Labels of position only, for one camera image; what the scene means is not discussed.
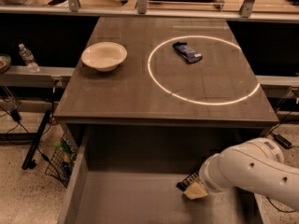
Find black metal stand leg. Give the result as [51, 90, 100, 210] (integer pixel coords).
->
[21, 110, 51, 170]

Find black power adapter with cable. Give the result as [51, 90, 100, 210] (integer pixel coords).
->
[265, 124, 298, 213]

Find white ceramic bowl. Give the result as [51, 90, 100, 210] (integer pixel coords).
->
[81, 42, 127, 72]

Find blue snack bar wrapper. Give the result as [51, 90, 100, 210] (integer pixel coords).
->
[172, 42, 203, 63]

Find round dish at left edge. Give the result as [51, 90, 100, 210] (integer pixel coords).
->
[0, 54, 11, 74]

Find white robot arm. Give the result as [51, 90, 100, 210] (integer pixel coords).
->
[177, 138, 299, 211]

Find clear plastic water bottle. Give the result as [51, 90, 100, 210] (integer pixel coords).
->
[19, 44, 39, 73]

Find grey side shelf left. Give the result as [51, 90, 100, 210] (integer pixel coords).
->
[0, 66, 75, 88]

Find metal railing frame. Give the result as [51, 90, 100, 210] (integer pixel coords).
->
[0, 0, 299, 23]

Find black wire basket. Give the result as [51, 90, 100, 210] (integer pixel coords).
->
[45, 134, 77, 187]

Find open grey top drawer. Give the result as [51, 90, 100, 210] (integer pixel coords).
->
[57, 126, 263, 224]

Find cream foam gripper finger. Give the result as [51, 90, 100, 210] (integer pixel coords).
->
[183, 181, 208, 200]

